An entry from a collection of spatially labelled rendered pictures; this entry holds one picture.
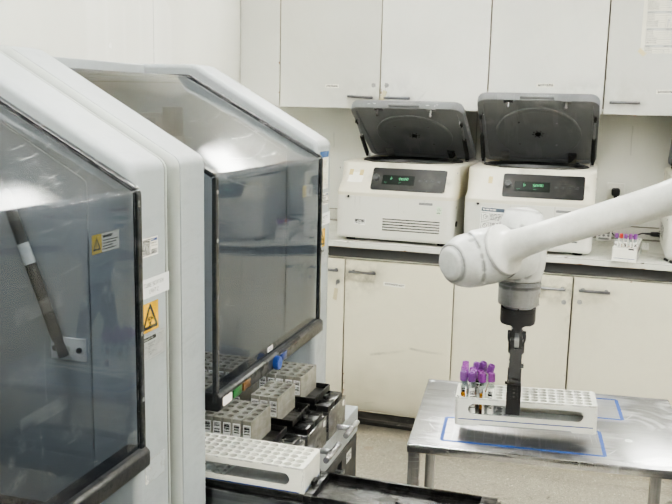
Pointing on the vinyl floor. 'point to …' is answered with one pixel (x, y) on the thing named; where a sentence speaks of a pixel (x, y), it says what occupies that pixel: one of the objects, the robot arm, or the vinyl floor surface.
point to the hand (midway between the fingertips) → (513, 396)
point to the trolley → (643, 432)
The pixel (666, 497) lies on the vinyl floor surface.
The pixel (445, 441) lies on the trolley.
